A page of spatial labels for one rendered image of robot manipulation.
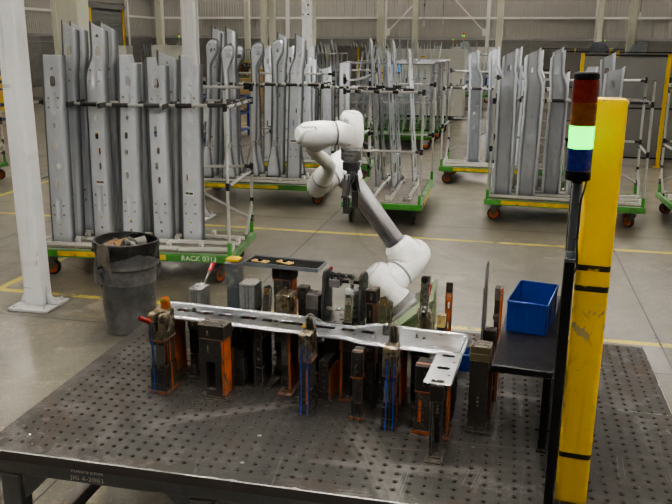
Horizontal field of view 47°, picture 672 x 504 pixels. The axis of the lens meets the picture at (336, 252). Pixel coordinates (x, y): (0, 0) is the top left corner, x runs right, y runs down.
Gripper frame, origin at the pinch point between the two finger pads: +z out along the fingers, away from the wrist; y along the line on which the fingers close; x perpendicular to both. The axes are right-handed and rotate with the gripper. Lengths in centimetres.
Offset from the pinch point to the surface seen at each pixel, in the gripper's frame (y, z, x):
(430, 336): 22, 46, 41
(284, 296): 13.4, 38.9, -25.9
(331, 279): 8.4, 30.5, -5.9
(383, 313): 10.9, 42.6, 18.3
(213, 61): -669, -43, -391
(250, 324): 32, 46, -34
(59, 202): -285, 78, -367
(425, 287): 9.4, 29.5, 35.7
